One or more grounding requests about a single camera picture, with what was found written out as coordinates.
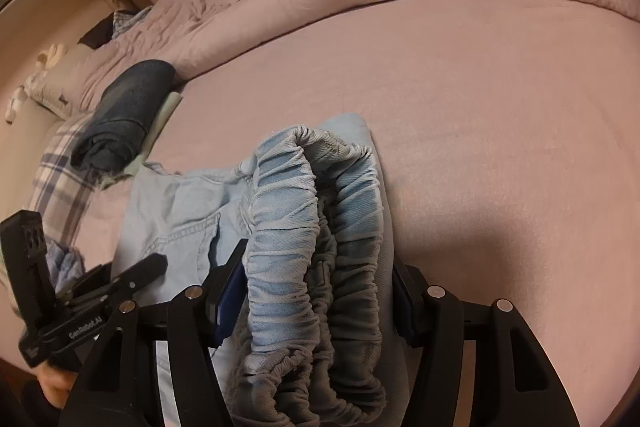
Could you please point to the light green folded garment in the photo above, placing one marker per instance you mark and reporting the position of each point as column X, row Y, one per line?
column 167, row 112

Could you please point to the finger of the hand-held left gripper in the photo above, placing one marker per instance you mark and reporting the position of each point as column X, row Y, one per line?
column 142, row 269

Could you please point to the blue checked cloth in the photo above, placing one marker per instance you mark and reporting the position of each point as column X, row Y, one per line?
column 130, row 22

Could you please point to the light blue cloth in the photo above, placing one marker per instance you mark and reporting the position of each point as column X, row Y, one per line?
column 65, row 264

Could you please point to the white fluffy cloth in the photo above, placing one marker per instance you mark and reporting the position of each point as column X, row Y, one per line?
column 52, row 56
column 17, row 102

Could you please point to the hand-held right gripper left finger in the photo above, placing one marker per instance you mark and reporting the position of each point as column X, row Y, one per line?
column 227, row 302

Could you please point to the dark cloth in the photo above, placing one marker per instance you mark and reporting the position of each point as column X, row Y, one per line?
column 97, row 34

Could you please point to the plaid pillow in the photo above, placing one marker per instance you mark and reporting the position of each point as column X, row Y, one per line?
column 55, row 172

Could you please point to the person's left hand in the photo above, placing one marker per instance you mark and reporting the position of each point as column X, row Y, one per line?
column 57, row 382

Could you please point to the light blue denim pants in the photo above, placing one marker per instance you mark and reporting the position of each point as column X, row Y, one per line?
column 280, row 217

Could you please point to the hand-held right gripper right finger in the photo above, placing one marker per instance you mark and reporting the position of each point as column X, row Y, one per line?
column 404, row 307

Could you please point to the dark blue folded garment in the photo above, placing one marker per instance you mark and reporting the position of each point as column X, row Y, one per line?
column 125, row 107

